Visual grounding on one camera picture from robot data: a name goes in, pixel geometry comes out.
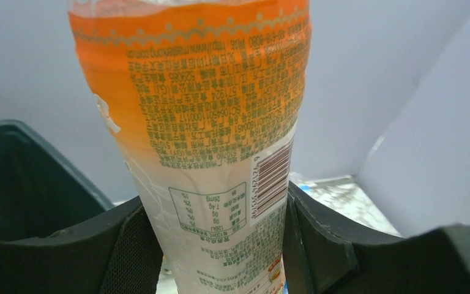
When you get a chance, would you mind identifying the dark green plastic bin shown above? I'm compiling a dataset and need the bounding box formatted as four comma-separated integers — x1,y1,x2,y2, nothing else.
0,120,114,241

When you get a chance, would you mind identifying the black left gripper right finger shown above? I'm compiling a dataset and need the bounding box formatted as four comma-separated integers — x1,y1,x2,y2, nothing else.
283,184,470,293

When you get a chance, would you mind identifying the orange label juice bottle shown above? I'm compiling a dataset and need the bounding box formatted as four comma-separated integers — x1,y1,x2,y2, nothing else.
67,1,311,293

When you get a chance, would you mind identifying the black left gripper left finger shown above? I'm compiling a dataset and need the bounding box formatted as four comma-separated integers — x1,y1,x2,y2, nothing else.
0,198,163,293

